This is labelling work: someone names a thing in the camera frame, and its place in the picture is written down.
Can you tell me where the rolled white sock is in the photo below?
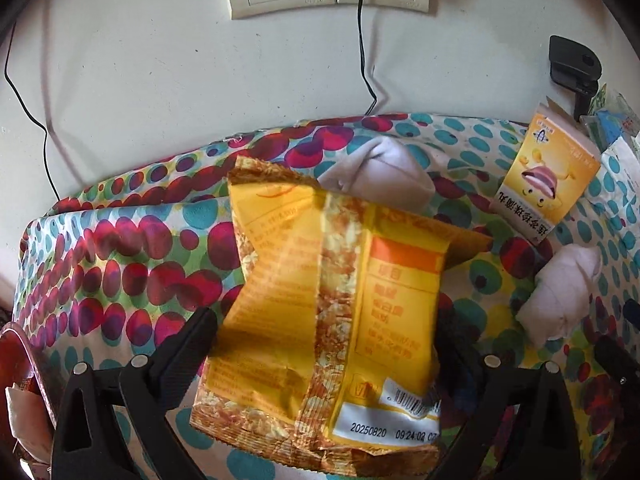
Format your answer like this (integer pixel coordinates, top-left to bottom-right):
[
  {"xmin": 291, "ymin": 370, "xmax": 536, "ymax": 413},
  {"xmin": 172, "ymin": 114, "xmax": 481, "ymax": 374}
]
[{"xmin": 515, "ymin": 245, "xmax": 603, "ymax": 348}]

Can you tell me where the polka dot tablecloth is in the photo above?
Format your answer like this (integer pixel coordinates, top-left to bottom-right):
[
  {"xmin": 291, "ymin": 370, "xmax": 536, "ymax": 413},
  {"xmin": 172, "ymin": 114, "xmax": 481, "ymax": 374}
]
[{"xmin": 15, "ymin": 112, "xmax": 640, "ymax": 480}]

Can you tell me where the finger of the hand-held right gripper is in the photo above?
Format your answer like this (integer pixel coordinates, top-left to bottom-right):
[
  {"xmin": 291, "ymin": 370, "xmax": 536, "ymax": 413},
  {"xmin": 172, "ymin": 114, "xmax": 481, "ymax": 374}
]
[{"xmin": 592, "ymin": 335, "xmax": 640, "ymax": 411}]

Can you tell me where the cream small card box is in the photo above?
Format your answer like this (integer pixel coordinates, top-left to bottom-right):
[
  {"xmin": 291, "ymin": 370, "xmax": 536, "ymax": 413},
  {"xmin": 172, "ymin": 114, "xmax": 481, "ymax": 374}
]
[{"xmin": 4, "ymin": 384, "xmax": 53, "ymax": 457}]

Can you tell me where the black adapter cable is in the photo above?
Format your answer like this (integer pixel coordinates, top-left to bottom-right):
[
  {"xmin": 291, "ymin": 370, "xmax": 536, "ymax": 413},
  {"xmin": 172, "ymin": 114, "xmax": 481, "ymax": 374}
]
[{"xmin": 354, "ymin": 0, "xmax": 379, "ymax": 116}]

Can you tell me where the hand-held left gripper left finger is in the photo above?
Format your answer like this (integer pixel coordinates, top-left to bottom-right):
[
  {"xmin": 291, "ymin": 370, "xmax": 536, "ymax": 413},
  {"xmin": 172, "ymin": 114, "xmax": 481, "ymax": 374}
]
[{"xmin": 50, "ymin": 306, "xmax": 218, "ymax": 480}]

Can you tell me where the red round tray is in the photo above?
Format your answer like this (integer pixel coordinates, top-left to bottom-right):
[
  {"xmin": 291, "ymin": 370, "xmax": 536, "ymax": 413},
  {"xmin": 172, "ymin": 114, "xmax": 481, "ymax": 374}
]
[{"xmin": 0, "ymin": 322, "xmax": 57, "ymax": 466}]

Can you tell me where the clear plastic bag of papers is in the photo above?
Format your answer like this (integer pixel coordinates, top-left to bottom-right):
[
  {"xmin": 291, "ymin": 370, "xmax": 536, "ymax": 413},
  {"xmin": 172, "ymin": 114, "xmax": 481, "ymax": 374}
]
[{"xmin": 582, "ymin": 84, "xmax": 640, "ymax": 186}]

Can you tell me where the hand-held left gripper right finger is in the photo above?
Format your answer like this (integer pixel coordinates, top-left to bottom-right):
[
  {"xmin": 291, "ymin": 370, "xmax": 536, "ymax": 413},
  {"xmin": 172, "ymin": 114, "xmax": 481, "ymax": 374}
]
[{"xmin": 430, "ymin": 300, "xmax": 583, "ymax": 480}]

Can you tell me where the black clamp mount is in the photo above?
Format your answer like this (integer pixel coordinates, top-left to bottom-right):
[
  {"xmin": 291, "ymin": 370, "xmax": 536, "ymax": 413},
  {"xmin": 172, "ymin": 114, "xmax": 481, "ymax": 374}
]
[{"xmin": 548, "ymin": 35, "xmax": 603, "ymax": 122}]

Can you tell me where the yellow snack bag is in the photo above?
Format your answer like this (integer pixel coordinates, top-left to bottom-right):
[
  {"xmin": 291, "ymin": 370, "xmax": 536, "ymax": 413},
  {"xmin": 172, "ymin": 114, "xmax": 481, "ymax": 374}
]
[{"xmin": 190, "ymin": 156, "xmax": 493, "ymax": 478}]

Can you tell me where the yellow medicine box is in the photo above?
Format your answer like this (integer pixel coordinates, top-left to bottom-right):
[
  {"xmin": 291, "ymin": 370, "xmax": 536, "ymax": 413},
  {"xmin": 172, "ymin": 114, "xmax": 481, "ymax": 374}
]
[{"xmin": 490, "ymin": 102, "xmax": 601, "ymax": 246}]

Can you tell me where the thin black hanging cable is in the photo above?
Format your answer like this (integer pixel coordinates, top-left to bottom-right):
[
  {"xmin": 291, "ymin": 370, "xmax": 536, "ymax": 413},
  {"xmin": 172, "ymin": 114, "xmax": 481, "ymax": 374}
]
[{"xmin": 4, "ymin": 20, "xmax": 61, "ymax": 202}]

